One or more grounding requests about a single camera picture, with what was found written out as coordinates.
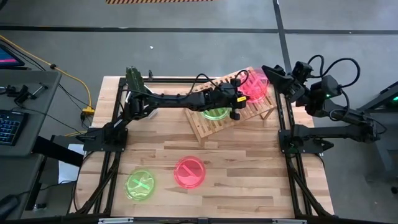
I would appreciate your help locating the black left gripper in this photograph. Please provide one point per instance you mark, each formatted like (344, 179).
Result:
(228, 95)

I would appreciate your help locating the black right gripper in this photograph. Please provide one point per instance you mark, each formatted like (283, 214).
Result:
(298, 90)

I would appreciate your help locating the pink translucent plastic plate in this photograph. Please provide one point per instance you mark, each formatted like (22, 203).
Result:
(189, 172)
(253, 87)

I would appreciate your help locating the green translucent plastic plate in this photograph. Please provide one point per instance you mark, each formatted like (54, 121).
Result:
(140, 185)
(214, 114)

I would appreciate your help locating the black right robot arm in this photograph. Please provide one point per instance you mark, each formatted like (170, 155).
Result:
(342, 132)

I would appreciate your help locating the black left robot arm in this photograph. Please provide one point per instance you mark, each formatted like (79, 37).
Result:
(174, 101)

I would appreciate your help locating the wooden slatted shelf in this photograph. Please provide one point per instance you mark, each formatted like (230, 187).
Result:
(211, 127)

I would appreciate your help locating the green artificial cactus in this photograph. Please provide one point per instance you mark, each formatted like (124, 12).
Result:
(134, 79)

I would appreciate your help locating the yellow power plug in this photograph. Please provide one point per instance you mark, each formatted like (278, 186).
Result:
(88, 109)

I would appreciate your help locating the black flat box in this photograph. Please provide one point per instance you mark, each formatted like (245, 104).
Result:
(59, 149)

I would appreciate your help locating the grey desk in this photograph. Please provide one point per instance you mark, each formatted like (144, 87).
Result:
(28, 93)

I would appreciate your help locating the black desk clamp tool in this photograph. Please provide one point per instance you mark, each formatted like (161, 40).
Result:
(23, 93)

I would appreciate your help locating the backlit black keyboard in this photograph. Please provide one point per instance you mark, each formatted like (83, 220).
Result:
(9, 126)

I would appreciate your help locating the monitor with pink blue screen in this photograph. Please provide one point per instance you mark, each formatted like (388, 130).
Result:
(7, 57)

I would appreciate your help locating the black computer mouse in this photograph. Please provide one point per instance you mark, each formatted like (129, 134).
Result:
(7, 205)

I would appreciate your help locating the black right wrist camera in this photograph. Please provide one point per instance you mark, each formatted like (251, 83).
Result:
(303, 71)

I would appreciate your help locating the black aluminium table frame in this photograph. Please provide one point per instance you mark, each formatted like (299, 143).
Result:
(168, 80)

